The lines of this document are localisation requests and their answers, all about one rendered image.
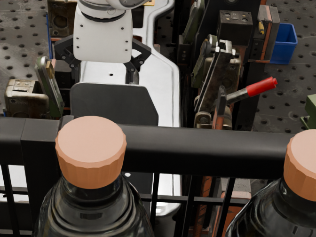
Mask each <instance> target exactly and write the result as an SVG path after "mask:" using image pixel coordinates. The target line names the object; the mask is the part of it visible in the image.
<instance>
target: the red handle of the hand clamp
mask: <svg viewBox="0 0 316 237"><path fill-rule="evenodd" d="M276 84H278V83H277V80H276V78H273V77H269V78H266V79H264V80H261V81H259V82H256V83H254V84H251V85H248V86H246V88H243V89H241V90H238V91H236V92H233V93H231V94H229V95H227V103H226V106H227V105H230V104H232V103H235V102H238V101H240V100H243V99H245V98H248V97H253V96H256V95H258V94H261V93H264V92H266V91H269V90H271V89H274V88H276ZM216 104H217V99H216V100H215V101H214V104H213V107H212V109H211V112H212V111H214V110H215V107H216Z"/></svg>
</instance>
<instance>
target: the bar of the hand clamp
mask: <svg viewBox="0 0 316 237"><path fill-rule="evenodd" d="M210 53H213V55H214V56H213V59H212V62H211V65H210V68H209V71H208V73H207V76H206V79H205V82H204V84H203V87H202V90H201V93H200V96H199V98H198V101H197V104H196V107H195V112H197V113H198V112H200V111H206V112H208V113H210V112H211V109H212V107H213V104H214V101H215V99H216V96H217V94H218V91H219V88H220V85H221V83H222V81H223V78H224V75H225V73H226V70H227V68H228V65H229V63H230V60H231V59H234V57H235V58H239V55H240V53H238V52H235V50H234V49H232V43H231V41H228V40H221V39H220V40H219V43H218V46H215V47H214V48H213V47H212V44H211V43H210V42H209V41H205V42H204V43H203V45H202V50H201V55H203V57H205V58H207V57H208V56H209V55H210ZM198 106H200V107H199V109H198Z"/></svg>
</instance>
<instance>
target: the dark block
mask: <svg viewBox="0 0 316 237"><path fill-rule="evenodd" d="M252 28H253V21H252V15H251V12H244V11H229V10H220V11H219V16H218V22H217V28H216V36H217V40H218V43H219V40H228V41H231V43H232V47H236V48H238V49H239V50H240V55H241V67H240V72H241V69H242V65H243V60H244V56H245V50H246V48H248V46H249V42H250V37H251V33H252ZM240 72H239V76H238V81H237V87H238V83H239V78H240ZM237 87H236V91H237ZM233 107H234V104H233V105H230V108H229V109H230V113H231V114H232V112H233ZM231 116H232V115H231Z"/></svg>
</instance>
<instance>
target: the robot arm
mask: <svg viewBox="0 0 316 237"><path fill-rule="evenodd" d="M77 1H78V4H77V7H76V12H75V20H74V33H73V34H72V35H70V36H68V37H65V38H63V39H61V40H58V41H56V42H55V44H54V49H55V50H56V51H57V53H58V54H59V55H60V56H61V58H62V59H63V60H64V61H65V62H66V63H67V64H69V67H70V68H71V76H72V79H75V83H79V82H80V78H81V62H82V61H89V62H102V63H123V64H124V65H125V67H126V84H130V83H134V72H135V70H136V69H137V68H138V67H140V66H141V65H143V64H144V62H145V61H146V60H147V59H148V58H149V56H150V55H151V52H152V49H151V48H150V47H149V46H147V45H145V44H143V43H141V42H140V41H138V40H136V39H134V38H133V21H132V13H131V9H134V8H136V7H138V6H141V5H143V4H145V3H146V2H148V1H150V0H77ZM72 44H73V54H72V53H71V52H69V51H68V50H67V49H65V48H66V47H68V46H70V45H72ZM132 48H133V49H135V50H137V51H139V52H140V53H141V54H139V55H138V56H137V57H135V58H134V57H133V56H132Z"/></svg>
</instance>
